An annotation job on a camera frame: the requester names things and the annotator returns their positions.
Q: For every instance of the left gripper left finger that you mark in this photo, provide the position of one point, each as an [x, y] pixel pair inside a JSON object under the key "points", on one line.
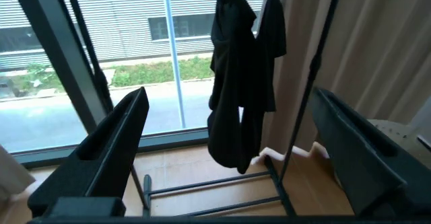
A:
{"points": [[101, 180]]}

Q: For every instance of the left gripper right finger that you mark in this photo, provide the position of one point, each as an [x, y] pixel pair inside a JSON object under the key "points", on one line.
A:
{"points": [[370, 180]]}

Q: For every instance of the black clothes rack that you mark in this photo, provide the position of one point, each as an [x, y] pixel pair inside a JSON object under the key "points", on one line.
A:
{"points": [[315, 67]]}

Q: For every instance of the black garment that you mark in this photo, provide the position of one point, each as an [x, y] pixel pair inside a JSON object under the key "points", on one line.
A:
{"points": [[274, 32]]}

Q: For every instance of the beige curtain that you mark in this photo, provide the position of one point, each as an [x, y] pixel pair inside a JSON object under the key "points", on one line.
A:
{"points": [[370, 32], [13, 173]]}

